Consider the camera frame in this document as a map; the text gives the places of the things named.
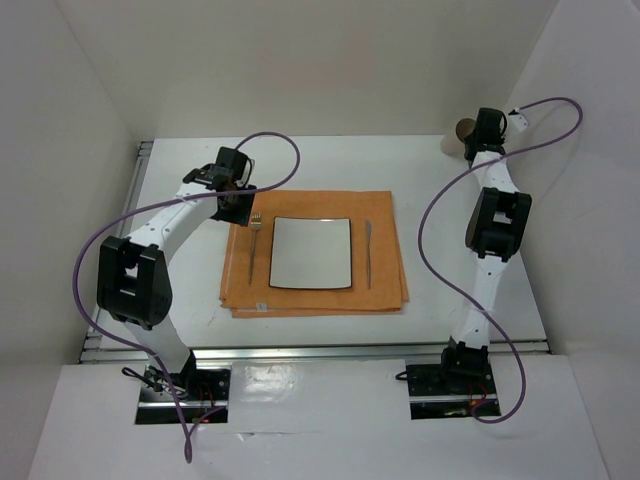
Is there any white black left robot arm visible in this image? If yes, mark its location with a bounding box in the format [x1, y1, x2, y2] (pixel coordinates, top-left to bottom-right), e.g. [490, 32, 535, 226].
[97, 147, 255, 399]

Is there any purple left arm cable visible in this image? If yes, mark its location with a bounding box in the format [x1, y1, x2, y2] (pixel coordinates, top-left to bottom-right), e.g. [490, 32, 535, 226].
[73, 131, 302, 464]

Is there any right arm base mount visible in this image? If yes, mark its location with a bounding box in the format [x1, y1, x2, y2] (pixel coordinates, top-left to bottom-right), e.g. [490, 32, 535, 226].
[395, 364, 501, 420]

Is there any aluminium front table rail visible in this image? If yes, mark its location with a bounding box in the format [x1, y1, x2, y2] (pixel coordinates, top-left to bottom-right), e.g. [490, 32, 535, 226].
[78, 338, 550, 363]

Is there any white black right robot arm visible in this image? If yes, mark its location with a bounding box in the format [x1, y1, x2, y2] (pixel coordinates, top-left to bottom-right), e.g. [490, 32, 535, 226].
[436, 107, 532, 393]

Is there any beige paper cup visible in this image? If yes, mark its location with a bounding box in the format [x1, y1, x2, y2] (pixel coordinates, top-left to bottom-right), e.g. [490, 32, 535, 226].
[440, 118, 476, 158]

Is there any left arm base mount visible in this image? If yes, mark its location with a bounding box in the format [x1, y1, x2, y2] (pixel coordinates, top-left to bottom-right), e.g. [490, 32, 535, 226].
[121, 366, 231, 425]

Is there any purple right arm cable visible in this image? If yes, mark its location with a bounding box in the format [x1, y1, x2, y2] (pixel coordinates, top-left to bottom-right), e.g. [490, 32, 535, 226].
[417, 96, 585, 425]

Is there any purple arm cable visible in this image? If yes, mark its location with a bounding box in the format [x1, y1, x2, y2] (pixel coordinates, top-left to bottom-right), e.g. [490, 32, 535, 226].
[417, 96, 585, 425]
[73, 131, 302, 464]

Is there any silver fork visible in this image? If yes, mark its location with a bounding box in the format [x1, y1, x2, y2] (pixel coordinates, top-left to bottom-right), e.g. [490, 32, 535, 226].
[248, 212, 262, 285]

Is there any silver table knife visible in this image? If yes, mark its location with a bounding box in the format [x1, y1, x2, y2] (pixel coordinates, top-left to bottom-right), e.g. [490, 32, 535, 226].
[365, 219, 372, 290]

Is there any white square plate black rim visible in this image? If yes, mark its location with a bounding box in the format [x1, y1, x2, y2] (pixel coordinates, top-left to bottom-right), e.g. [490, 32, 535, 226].
[269, 217, 353, 290]

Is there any orange cloth placemat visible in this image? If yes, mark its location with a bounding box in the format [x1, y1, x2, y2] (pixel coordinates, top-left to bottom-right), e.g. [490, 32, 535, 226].
[219, 189, 409, 318]

